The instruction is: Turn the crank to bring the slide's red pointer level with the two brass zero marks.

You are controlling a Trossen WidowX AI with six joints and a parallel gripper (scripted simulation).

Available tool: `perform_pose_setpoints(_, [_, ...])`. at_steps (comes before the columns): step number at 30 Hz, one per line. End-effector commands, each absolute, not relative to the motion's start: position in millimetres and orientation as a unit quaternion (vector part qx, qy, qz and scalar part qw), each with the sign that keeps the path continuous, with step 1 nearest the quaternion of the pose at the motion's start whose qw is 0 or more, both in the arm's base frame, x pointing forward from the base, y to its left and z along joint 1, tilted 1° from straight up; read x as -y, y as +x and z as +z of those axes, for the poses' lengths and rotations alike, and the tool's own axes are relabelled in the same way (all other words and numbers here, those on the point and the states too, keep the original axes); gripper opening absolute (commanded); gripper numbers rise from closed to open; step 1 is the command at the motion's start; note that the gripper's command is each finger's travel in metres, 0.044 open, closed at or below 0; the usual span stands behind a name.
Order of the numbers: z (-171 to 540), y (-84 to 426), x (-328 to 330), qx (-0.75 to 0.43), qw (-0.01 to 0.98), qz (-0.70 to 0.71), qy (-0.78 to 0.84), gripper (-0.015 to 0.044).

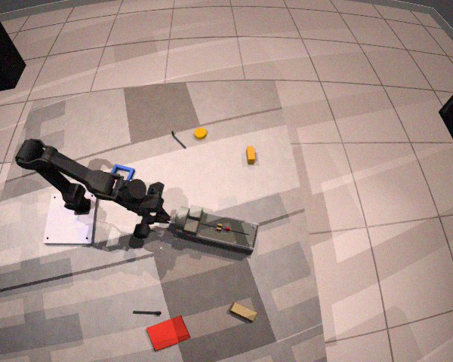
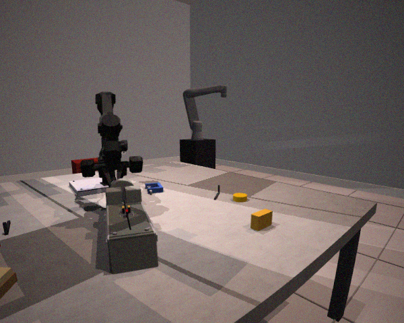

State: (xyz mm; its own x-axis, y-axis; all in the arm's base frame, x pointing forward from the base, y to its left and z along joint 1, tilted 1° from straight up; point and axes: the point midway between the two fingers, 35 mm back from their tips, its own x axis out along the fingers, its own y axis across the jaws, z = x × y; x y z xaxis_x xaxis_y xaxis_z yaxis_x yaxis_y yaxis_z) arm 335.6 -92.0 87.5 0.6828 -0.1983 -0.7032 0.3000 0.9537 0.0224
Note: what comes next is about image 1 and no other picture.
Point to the red flat rectangular block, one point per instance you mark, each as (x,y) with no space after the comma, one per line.
(168,332)

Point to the blue c-clamp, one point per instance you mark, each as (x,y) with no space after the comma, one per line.
(124,168)

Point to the short yellow cylinder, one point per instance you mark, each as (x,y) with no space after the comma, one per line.
(200,133)

